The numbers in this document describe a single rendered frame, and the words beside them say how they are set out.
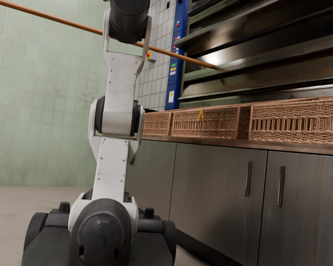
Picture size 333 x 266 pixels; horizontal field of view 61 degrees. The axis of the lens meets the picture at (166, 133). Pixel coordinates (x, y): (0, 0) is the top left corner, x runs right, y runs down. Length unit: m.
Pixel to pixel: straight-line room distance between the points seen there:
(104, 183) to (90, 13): 2.55
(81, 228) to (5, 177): 2.34
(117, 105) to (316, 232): 0.77
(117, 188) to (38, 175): 2.11
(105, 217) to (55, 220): 0.54
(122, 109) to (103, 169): 0.22
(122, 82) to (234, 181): 0.60
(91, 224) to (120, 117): 0.44
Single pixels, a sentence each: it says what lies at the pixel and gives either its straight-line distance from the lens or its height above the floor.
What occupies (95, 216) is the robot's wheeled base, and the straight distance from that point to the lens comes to 0.72.
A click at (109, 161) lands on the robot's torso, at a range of 1.02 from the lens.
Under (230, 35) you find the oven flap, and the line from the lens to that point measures 2.23.
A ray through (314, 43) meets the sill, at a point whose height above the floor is 1.16.
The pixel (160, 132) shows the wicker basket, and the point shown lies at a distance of 1.83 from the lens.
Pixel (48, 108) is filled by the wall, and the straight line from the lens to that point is 3.03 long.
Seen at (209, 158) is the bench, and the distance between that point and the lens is 1.34.
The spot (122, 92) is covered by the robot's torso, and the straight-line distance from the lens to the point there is 1.06.
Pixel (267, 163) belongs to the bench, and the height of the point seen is 0.50.
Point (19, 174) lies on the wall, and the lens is 3.03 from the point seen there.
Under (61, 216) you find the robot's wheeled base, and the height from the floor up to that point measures 0.20.
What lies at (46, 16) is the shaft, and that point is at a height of 1.18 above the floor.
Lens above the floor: 0.53
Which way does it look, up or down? 2 degrees up
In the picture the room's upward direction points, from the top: 6 degrees clockwise
